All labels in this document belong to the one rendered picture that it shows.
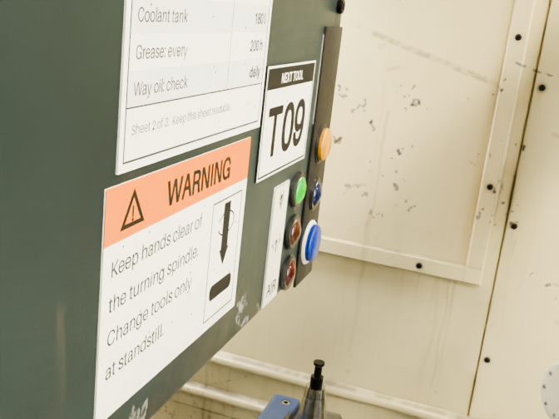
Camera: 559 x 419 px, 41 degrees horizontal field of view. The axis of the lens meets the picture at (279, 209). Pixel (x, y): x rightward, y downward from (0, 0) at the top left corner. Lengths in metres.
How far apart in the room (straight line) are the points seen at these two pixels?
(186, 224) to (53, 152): 0.12
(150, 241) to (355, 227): 1.01
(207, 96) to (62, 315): 0.13
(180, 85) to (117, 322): 0.11
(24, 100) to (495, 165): 1.07
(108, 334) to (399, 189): 1.02
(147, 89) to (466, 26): 0.99
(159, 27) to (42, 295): 0.12
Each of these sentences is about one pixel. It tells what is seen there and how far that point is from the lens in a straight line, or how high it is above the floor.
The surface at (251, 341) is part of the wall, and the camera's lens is 1.48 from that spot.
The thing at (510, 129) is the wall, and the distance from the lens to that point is 1.26.
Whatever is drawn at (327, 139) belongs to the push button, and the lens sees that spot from 0.57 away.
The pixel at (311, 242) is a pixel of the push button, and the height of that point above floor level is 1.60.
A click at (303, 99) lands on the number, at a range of 0.52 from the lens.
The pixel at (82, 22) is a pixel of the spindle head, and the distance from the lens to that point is 0.27.
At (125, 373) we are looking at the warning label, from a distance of 0.35.
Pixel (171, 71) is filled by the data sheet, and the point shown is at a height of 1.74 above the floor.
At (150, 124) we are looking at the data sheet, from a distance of 0.32.
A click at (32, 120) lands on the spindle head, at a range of 0.26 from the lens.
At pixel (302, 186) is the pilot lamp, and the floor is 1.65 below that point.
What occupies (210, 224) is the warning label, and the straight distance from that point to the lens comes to 0.40.
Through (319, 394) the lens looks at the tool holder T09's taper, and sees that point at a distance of 1.02.
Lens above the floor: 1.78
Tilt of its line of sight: 16 degrees down
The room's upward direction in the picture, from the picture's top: 6 degrees clockwise
